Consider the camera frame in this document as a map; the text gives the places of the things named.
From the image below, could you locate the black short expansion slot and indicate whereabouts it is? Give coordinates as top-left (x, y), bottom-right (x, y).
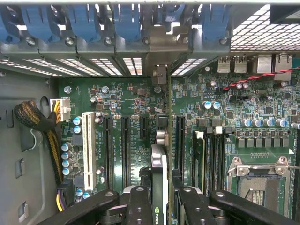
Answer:
top-left (139, 115), bottom-right (149, 139)

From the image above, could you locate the red black twisted wire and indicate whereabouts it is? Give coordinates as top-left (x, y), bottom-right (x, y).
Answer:
top-left (222, 67), bottom-right (300, 91)

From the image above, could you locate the silver ethernet port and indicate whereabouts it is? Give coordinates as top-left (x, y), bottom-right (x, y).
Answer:
top-left (274, 53), bottom-right (294, 81)

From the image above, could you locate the sleeved yellow black power wire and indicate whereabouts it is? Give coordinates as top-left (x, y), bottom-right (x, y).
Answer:
top-left (14, 99), bottom-right (64, 186)

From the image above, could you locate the black connector with coloured wires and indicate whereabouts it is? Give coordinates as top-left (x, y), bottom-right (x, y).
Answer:
top-left (55, 179), bottom-right (76, 213)

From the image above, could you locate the open black PC case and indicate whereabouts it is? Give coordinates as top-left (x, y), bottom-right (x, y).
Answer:
top-left (0, 0), bottom-right (300, 225)

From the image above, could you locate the black long expansion slot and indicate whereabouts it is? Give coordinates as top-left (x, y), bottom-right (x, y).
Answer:
top-left (104, 115), bottom-right (115, 191)
top-left (120, 115), bottom-right (132, 188)
top-left (175, 114), bottom-right (186, 177)

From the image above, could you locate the white PCI expansion slot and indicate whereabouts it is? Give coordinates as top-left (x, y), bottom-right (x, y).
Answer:
top-left (81, 111), bottom-right (97, 191)

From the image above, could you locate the CPU socket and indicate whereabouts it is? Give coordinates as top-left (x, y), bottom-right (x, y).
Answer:
top-left (226, 155), bottom-right (300, 219)

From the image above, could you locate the silver USB port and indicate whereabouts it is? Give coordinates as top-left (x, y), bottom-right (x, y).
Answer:
top-left (217, 56), bottom-right (232, 74)
top-left (234, 56), bottom-right (248, 74)

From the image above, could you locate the silver port block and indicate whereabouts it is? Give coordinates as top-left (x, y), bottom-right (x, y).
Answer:
top-left (256, 54), bottom-right (274, 75)

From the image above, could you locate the green motherboard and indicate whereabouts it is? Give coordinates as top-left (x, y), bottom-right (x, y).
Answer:
top-left (57, 55), bottom-right (300, 225)

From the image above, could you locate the white power connector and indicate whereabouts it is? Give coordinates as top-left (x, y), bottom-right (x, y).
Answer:
top-left (49, 97), bottom-right (71, 123)

